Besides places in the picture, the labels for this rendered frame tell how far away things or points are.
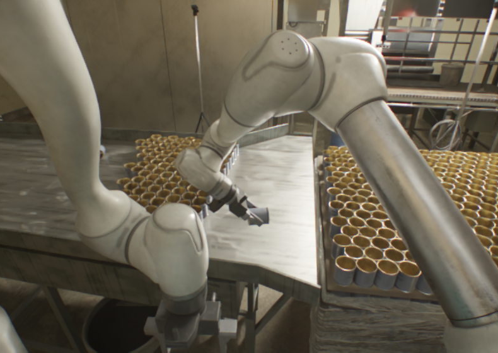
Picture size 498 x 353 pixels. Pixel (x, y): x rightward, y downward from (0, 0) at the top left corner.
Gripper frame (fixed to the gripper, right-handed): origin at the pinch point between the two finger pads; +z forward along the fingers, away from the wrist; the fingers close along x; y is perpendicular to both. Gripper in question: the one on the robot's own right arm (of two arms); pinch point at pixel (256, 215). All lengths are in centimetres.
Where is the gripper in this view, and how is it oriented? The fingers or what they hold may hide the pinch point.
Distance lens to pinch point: 114.7
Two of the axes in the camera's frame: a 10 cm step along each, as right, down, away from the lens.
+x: -1.2, -4.8, 8.7
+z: 7.0, 5.8, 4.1
